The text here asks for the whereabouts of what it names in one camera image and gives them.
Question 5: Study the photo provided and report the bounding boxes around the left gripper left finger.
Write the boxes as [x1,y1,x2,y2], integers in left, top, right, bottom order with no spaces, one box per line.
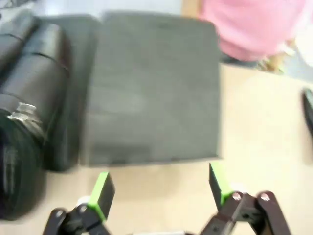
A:
[43,172,116,235]

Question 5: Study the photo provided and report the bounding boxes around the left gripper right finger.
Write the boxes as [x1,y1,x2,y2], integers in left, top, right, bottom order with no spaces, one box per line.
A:
[199,163,293,235]

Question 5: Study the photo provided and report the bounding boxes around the black leather shoe silver buckle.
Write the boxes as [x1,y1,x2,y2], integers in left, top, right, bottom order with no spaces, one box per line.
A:
[0,23,73,221]

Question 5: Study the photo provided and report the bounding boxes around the person's left hand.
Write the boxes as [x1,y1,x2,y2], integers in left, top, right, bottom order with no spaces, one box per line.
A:
[256,40,298,74]

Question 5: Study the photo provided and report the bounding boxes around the blue jeans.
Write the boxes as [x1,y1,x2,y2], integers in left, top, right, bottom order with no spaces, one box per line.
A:
[219,55,262,69]

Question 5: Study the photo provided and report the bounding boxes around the pink zip hoodie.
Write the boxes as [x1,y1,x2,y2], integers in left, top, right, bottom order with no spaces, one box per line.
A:
[198,0,309,62]

